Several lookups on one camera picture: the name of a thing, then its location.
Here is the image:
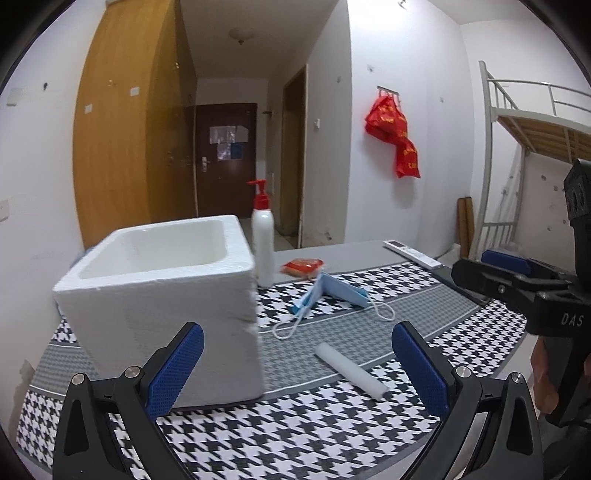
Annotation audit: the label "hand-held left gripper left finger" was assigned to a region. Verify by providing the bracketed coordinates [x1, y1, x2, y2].
[53, 322, 205, 480]

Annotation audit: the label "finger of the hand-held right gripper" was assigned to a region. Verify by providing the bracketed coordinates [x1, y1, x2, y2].
[451, 258, 541, 309]
[481, 249, 574, 281]

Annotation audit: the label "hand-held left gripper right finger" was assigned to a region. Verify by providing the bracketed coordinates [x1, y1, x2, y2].
[392, 322, 546, 480]

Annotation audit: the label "white foam roll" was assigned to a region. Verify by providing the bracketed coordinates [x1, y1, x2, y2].
[315, 342, 387, 400]

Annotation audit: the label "white foam box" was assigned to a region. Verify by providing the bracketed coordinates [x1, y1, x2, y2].
[52, 215, 266, 409]

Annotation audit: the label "blue face mask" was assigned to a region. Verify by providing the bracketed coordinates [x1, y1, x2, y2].
[272, 271, 398, 341]

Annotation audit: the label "person's right hand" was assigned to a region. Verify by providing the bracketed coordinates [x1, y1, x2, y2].
[530, 335, 561, 421]

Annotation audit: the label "black smartphone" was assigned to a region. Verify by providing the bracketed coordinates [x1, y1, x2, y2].
[431, 267, 490, 306]

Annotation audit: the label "leaning wooden planks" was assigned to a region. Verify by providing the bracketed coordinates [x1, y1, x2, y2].
[457, 197, 475, 259]

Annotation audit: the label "white remote control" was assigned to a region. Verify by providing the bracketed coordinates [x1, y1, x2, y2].
[384, 239, 443, 269]

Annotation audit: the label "metal bunk bed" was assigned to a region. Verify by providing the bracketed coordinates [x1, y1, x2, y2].
[471, 60, 591, 259]

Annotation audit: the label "houndstooth patterned blanket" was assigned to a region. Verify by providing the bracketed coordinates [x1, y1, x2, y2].
[16, 240, 529, 480]

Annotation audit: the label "white pump bottle red cap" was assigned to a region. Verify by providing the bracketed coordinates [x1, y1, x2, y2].
[246, 179, 276, 288]

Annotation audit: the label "red snack packet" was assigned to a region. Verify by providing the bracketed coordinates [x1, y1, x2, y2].
[281, 257, 326, 279]

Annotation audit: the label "dark brown door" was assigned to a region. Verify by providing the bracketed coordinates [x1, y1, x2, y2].
[194, 103, 258, 217]

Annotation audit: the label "red plastic bag on hook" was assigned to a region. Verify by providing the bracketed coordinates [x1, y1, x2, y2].
[365, 95, 422, 179]

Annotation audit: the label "wooden wardrobe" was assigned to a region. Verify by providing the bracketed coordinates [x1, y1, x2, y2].
[72, 0, 198, 250]

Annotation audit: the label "wooden side door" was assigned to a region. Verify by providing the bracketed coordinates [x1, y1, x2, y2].
[281, 65, 309, 247]

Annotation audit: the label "large white paper notice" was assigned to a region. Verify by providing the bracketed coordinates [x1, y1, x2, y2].
[209, 126, 249, 144]

